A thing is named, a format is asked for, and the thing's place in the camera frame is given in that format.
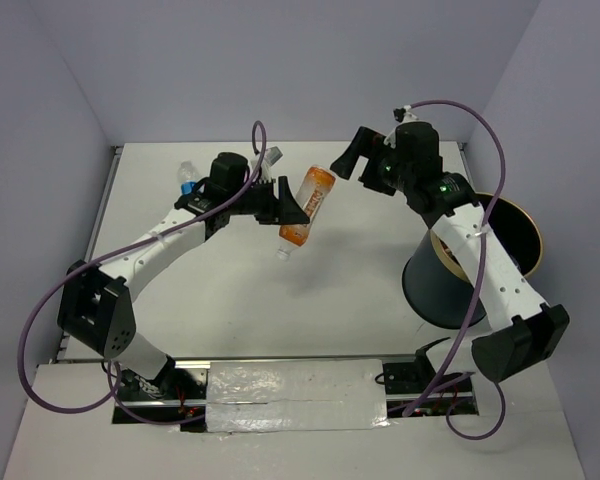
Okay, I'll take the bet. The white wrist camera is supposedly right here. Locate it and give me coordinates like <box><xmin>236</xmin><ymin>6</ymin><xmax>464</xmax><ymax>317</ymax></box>
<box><xmin>393</xmin><ymin>105</ymin><xmax>419</xmax><ymax>124</ymax></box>
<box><xmin>255</xmin><ymin>146</ymin><xmax>283</xmax><ymax>183</ymax></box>

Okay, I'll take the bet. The silver foil tape sheet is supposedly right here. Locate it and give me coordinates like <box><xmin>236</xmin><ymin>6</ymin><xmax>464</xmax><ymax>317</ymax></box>
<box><xmin>205</xmin><ymin>359</ymin><xmax>389</xmax><ymax>433</ymax></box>

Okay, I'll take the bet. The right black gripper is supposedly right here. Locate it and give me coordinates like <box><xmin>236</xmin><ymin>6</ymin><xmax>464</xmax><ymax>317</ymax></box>
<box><xmin>330</xmin><ymin>125</ymin><xmax>414</xmax><ymax>196</ymax></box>

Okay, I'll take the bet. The blue label water bottle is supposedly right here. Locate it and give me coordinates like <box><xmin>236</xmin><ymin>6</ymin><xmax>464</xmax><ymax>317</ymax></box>
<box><xmin>177</xmin><ymin>161</ymin><xmax>201</xmax><ymax>195</ymax></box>

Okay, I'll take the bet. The black metal base rail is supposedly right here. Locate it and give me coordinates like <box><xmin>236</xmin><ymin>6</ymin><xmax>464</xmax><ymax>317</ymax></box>
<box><xmin>112</xmin><ymin>353</ymin><xmax>478</xmax><ymax>433</ymax></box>

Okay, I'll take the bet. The orange drink bottle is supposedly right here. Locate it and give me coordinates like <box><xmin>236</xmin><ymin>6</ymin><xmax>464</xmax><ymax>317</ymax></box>
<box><xmin>276</xmin><ymin>165</ymin><xmax>336</xmax><ymax>261</ymax></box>

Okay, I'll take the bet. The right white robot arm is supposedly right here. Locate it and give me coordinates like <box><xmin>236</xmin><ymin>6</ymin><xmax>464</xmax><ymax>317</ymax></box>
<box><xmin>330</xmin><ymin>121</ymin><xmax>570</xmax><ymax>383</ymax></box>

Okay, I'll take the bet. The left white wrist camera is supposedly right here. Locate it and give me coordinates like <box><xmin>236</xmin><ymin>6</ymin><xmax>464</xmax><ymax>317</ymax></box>
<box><xmin>255</xmin><ymin>146</ymin><xmax>283</xmax><ymax>183</ymax></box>

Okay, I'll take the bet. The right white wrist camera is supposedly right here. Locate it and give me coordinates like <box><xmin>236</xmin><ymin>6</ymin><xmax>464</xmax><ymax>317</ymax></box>
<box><xmin>393</xmin><ymin>105</ymin><xmax>419</xmax><ymax>124</ymax></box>

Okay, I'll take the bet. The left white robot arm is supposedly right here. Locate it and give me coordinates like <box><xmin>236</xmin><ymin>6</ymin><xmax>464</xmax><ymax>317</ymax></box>
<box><xmin>57</xmin><ymin>147</ymin><xmax>307</xmax><ymax>399</ymax></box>

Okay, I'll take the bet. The black round bin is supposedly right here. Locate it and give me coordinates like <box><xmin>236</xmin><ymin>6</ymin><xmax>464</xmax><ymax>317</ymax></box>
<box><xmin>402</xmin><ymin>198</ymin><xmax>543</xmax><ymax>330</ymax></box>

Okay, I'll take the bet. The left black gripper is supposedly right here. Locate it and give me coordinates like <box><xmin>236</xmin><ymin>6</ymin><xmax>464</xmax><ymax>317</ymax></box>
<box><xmin>228</xmin><ymin>177</ymin><xmax>311</xmax><ymax>227</ymax></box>

